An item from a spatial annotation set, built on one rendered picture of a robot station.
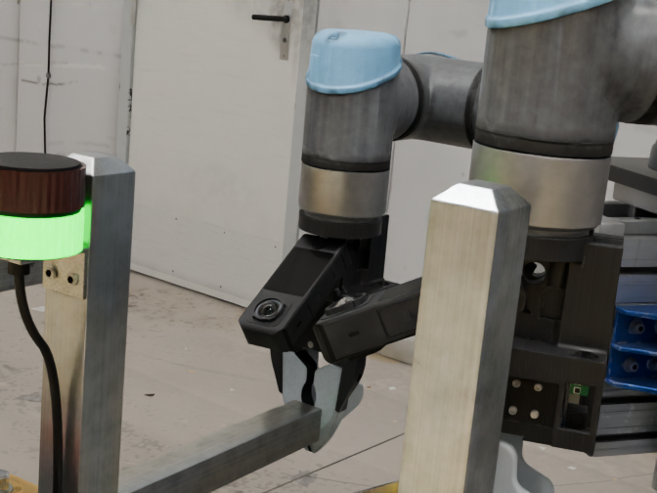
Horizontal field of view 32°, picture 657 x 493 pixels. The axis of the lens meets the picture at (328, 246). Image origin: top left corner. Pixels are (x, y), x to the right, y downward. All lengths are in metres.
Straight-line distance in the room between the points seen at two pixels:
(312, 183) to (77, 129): 3.98
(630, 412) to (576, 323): 0.72
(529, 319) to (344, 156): 0.33
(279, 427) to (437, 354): 0.43
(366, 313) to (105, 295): 0.16
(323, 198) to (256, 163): 3.26
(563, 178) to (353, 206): 0.36
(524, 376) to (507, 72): 0.16
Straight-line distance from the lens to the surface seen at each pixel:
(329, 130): 0.94
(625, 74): 0.62
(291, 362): 1.01
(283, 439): 0.97
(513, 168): 0.61
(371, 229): 0.96
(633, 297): 1.31
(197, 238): 4.45
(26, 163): 0.64
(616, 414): 1.35
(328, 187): 0.95
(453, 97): 0.99
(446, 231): 0.53
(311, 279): 0.94
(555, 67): 0.61
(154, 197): 4.60
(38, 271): 1.06
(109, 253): 0.69
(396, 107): 0.96
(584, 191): 0.62
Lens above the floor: 1.22
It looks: 13 degrees down
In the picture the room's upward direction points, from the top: 5 degrees clockwise
